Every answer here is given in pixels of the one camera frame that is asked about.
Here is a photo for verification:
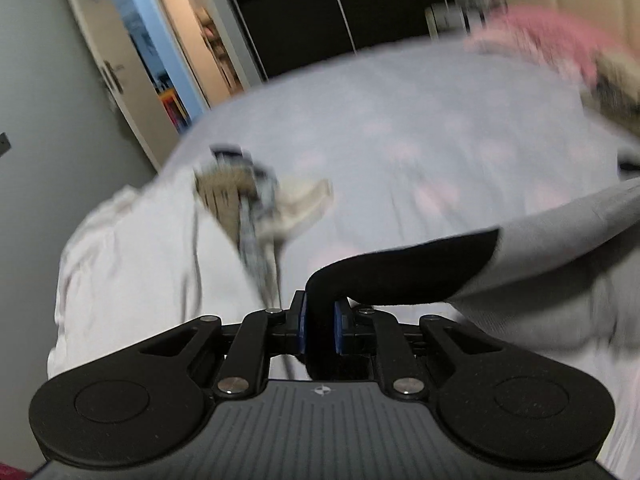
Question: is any dark wardrobe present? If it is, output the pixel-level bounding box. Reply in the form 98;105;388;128
215;0;453;82

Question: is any polka dot bed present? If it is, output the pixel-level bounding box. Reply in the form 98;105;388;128
47;35;640;471

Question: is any metal door handle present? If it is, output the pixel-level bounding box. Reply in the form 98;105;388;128
101;59;125;95

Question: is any dark navy cloth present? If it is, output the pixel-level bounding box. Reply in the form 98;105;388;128
209;144;252;160

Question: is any grey patterned garment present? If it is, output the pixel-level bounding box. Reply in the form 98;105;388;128
212;150;282;293

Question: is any white garment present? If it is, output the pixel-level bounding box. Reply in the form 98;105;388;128
47;170;281;383

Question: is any orange storage box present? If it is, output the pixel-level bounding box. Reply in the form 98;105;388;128
160;87;195;133

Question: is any beige crumpled garment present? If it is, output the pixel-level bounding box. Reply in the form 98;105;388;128
194;169;253;243

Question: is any cream door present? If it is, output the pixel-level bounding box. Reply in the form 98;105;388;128
54;0;211;173

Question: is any grey and black shirt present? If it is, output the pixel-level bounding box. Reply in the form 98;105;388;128
305;175;640;382

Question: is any tan folded garment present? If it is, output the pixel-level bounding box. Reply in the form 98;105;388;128
580;52;640;137

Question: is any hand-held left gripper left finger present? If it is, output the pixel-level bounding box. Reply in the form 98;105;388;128
136;290;307;402

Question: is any cream crumpled garment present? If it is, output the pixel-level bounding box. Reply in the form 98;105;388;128
267;179;335;243

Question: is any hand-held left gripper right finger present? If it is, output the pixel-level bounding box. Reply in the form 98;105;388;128
332;300;502;402

